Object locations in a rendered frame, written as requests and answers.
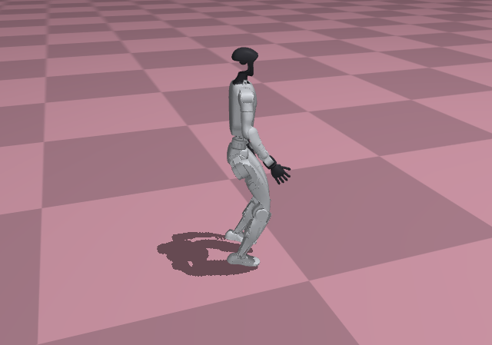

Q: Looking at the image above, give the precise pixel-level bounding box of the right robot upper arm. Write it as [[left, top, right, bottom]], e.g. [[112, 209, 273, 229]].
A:
[[238, 88, 256, 140]]

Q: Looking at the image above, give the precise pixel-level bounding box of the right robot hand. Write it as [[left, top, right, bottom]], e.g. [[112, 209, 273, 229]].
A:
[[263, 155, 291, 184]]

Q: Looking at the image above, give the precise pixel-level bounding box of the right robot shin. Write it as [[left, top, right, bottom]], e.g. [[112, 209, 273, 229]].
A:
[[237, 208, 271, 259]]

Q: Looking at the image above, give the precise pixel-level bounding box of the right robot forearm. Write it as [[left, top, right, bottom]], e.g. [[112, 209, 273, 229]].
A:
[[248, 128, 274, 167]]

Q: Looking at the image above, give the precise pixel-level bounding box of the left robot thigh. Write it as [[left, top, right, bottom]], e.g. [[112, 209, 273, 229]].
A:
[[248, 149, 269, 204]]

